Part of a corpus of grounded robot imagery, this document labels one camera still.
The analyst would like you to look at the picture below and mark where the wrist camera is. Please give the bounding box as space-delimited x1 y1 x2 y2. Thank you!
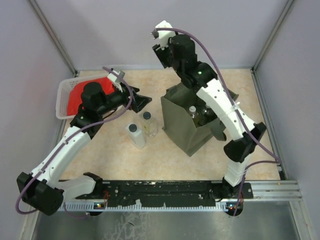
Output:
107 70 125 91
150 20 177 49

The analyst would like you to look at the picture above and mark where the clear bottle black cap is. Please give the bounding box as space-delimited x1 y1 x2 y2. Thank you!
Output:
140 111 158 138

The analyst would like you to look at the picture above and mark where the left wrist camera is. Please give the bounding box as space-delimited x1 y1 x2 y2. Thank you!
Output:
107 70 125 91

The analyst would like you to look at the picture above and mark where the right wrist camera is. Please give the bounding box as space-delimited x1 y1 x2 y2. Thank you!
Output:
150 20 177 49

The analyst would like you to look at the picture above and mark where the white bottle black cap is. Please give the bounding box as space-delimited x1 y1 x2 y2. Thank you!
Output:
126 123 146 150

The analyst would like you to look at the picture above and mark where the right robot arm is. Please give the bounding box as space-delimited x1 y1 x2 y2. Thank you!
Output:
152 31 267 198

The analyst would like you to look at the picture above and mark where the white plastic basket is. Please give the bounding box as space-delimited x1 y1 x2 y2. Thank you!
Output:
55 73 107 120

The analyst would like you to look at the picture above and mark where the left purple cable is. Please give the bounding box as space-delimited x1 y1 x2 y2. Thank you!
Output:
15 66 132 220

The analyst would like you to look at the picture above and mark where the purple cable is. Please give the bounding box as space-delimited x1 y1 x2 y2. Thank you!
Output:
15 66 132 220
152 27 282 217

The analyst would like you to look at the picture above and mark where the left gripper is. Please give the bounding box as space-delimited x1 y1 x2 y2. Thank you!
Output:
97 81 152 116

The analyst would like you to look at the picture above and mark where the aluminium frame rail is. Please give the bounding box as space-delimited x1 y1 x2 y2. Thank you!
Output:
27 0 78 77

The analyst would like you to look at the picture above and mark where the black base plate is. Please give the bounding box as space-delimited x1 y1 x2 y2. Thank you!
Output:
76 179 253 208

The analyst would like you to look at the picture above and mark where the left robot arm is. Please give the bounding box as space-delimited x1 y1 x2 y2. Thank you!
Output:
15 81 152 216

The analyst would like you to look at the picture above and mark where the red cloth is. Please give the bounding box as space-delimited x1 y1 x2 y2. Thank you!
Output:
66 77 115 117

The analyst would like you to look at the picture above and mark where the green canvas bag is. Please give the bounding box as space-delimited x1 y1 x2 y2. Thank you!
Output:
160 83 227 156

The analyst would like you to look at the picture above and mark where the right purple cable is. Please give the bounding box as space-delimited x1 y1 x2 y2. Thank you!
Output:
152 27 282 217

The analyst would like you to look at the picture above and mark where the amber bottle white cap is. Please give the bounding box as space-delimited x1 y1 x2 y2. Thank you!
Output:
188 105 202 127

